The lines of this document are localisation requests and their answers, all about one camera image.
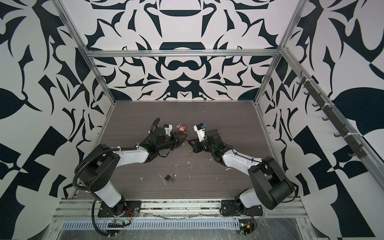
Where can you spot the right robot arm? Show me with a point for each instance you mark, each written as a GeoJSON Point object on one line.
{"type": "Point", "coordinates": [270, 185]}

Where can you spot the red padlock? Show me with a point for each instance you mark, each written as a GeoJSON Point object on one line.
{"type": "Point", "coordinates": [182, 127]}

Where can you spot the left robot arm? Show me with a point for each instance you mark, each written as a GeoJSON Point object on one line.
{"type": "Point", "coordinates": [93, 174]}

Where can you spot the black padlock with keys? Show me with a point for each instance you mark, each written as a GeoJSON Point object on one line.
{"type": "Point", "coordinates": [169, 178]}

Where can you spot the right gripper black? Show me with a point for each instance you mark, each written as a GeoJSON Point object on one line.
{"type": "Point", "coordinates": [197, 147]}

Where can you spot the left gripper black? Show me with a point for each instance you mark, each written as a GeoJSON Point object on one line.
{"type": "Point", "coordinates": [177, 139]}

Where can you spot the green circuit board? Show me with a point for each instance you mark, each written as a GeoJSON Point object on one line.
{"type": "Point", "coordinates": [247, 227]}
{"type": "Point", "coordinates": [119, 223]}

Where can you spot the aluminium mounting rail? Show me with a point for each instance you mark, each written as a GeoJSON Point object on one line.
{"type": "Point", "coordinates": [177, 209]}

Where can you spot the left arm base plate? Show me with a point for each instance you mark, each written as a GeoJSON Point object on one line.
{"type": "Point", "coordinates": [126, 209]}

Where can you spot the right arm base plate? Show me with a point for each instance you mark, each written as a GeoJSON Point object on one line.
{"type": "Point", "coordinates": [230, 208]}

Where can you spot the white slotted cable duct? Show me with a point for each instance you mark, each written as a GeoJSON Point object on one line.
{"type": "Point", "coordinates": [185, 224]}

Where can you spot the left green circuit board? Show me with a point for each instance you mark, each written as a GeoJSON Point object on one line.
{"type": "Point", "coordinates": [119, 223]}

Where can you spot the right green circuit board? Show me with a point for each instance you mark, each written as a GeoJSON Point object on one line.
{"type": "Point", "coordinates": [247, 227]}

